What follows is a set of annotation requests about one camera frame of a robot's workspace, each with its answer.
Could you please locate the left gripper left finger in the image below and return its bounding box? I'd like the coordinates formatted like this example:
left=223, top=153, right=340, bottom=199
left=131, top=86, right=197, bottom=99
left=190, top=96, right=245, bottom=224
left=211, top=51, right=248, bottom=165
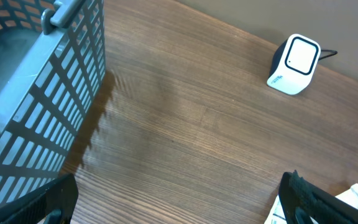
left=0, top=174, right=78, bottom=224

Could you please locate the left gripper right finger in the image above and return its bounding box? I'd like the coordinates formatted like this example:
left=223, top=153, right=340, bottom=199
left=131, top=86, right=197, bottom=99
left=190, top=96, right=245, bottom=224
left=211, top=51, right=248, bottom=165
left=278, top=171, right=358, bottom=224

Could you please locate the clear bag with printed card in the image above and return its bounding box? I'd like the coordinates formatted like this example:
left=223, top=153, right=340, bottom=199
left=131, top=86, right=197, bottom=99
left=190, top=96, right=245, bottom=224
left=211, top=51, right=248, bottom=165
left=264, top=184, right=358, bottom=224

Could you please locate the white barcode scanner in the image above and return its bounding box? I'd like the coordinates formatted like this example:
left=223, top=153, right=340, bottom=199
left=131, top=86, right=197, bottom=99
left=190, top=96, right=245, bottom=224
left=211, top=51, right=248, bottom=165
left=267, top=34, right=321, bottom=95

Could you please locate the grey plastic mesh basket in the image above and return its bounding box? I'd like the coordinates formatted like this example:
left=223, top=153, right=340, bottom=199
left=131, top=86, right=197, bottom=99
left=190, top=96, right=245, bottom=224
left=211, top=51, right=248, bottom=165
left=0, top=0, right=106, bottom=207

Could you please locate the black scanner cable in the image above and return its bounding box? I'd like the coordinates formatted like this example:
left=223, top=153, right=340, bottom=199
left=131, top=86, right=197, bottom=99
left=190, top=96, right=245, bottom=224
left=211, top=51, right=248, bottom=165
left=318, top=49, right=339, bottom=61

